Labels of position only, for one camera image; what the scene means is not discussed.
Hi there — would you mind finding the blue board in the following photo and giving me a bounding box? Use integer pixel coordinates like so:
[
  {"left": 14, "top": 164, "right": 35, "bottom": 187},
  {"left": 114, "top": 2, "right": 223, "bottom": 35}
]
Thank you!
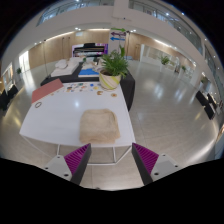
[{"left": 78, "top": 68, "right": 101, "bottom": 77}]

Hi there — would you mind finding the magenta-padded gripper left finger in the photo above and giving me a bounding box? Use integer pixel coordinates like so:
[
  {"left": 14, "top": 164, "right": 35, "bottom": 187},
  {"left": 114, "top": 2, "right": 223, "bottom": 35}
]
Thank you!
[{"left": 41, "top": 142, "right": 92, "bottom": 186}]

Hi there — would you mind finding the blue arrow sign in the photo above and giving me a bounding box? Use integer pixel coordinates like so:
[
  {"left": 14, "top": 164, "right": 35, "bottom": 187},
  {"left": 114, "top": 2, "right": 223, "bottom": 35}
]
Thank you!
[{"left": 109, "top": 36, "right": 126, "bottom": 43}]

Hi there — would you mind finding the group of black chairs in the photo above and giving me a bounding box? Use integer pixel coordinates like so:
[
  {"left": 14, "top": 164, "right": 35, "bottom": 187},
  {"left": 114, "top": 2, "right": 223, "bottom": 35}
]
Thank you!
[
  {"left": 0, "top": 84, "right": 20, "bottom": 111},
  {"left": 195, "top": 90, "right": 218, "bottom": 121}
]

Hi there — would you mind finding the purple arrow sign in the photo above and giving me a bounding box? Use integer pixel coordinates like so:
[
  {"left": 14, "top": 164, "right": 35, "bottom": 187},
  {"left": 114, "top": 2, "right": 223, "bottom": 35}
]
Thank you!
[{"left": 110, "top": 31, "right": 127, "bottom": 38}]

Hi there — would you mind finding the green arrow sign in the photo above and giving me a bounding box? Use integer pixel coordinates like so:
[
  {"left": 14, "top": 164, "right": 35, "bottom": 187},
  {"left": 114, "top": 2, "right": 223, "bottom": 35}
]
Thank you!
[{"left": 110, "top": 27, "right": 127, "bottom": 34}]

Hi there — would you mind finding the potted plant in striped pot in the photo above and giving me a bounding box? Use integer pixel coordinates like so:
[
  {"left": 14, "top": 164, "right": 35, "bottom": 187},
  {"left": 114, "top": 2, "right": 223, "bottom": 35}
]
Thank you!
[{"left": 98, "top": 44, "right": 130, "bottom": 91}]

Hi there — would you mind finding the large white architectural model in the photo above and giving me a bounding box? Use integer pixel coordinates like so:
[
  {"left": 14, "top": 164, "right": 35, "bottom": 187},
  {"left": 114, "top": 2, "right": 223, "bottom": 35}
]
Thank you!
[{"left": 50, "top": 57, "right": 83, "bottom": 78}]

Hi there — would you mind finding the tall black floor stand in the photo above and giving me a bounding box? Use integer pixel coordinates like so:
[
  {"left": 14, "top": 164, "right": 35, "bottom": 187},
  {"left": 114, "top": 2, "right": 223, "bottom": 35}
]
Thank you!
[{"left": 42, "top": 39, "right": 49, "bottom": 77}]

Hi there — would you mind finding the red flat board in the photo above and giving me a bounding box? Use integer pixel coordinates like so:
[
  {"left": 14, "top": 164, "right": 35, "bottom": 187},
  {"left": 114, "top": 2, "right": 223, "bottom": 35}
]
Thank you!
[{"left": 31, "top": 78, "right": 65, "bottom": 105}]

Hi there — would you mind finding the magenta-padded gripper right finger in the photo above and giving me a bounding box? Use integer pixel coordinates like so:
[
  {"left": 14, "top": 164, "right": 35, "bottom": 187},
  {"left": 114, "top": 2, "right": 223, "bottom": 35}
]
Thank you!
[{"left": 131, "top": 142, "right": 184, "bottom": 186}]

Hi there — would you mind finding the sheet of colourful stickers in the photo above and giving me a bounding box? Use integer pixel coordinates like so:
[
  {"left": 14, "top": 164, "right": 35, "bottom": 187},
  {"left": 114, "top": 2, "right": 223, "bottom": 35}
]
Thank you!
[{"left": 63, "top": 82, "right": 101, "bottom": 94}]

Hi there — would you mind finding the beige towel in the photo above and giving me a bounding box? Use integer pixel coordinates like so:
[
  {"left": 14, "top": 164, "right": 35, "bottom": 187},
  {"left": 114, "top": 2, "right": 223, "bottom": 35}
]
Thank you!
[{"left": 78, "top": 108, "right": 122, "bottom": 145}]

